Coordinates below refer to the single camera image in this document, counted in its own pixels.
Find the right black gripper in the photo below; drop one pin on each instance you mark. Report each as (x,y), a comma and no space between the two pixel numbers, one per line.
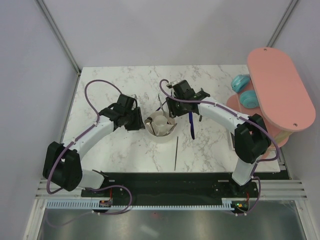
(173,111)

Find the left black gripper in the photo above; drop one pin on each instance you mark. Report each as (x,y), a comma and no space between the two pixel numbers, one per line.
(139,124)

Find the white round divided container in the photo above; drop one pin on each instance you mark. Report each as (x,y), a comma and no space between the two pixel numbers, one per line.
(161,125)

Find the silver small spoon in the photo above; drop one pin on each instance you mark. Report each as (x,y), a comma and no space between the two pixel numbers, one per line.
(148,122)

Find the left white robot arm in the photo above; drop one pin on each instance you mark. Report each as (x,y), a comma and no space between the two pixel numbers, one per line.
(62,164)

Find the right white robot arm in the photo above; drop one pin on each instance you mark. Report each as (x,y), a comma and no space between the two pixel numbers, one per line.
(251,138)

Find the blue plastic knife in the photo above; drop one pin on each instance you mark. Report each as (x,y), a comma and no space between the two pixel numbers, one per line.
(191,122)

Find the dark chopstick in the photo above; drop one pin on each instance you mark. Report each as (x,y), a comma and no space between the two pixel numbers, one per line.
(176,153)

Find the pink oval shelf top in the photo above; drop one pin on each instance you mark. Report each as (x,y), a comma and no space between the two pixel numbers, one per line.
(282,96)

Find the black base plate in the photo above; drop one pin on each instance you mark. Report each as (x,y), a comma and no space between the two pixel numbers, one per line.
(167,186)

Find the white slotted cable duct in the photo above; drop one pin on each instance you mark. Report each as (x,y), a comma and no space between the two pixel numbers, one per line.
(103,205)

